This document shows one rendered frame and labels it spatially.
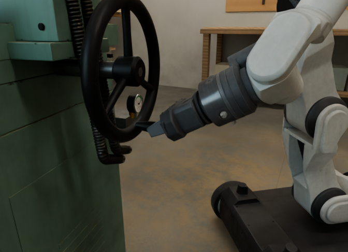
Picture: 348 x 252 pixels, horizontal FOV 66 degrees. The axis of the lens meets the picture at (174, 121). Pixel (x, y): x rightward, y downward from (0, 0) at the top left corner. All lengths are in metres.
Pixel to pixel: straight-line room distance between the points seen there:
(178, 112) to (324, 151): 0.59
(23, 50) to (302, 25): 0.45
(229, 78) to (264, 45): 0.07
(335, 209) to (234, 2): 3.03
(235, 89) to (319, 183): 0.71
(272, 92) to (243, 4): 3.30
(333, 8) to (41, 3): 0.46
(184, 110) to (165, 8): 3.69
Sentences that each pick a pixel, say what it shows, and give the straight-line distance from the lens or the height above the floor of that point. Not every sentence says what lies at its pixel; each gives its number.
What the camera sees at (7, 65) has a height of 0.83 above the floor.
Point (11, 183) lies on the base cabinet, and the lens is 0.61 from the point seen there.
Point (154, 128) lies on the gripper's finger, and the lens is 0.53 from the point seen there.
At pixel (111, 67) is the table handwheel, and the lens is 0.56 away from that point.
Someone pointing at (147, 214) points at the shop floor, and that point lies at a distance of 1.43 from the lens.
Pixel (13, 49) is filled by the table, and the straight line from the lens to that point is 0.56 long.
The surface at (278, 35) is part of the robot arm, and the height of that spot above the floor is 0.88.
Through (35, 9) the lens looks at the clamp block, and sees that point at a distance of 0.54.
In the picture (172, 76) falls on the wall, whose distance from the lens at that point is 4.13.
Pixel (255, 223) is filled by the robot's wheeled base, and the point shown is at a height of 0.19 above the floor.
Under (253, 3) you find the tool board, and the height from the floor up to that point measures 1.14.
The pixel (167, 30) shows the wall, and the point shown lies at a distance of 4.11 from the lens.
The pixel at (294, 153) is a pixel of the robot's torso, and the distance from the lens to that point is 1.09.
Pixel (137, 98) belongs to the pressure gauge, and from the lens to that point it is 0.86.
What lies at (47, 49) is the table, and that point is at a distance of 0.51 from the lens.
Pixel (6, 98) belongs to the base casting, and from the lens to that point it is 0.57.
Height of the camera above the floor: 0.90
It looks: 20 degrees down
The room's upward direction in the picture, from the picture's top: straight up
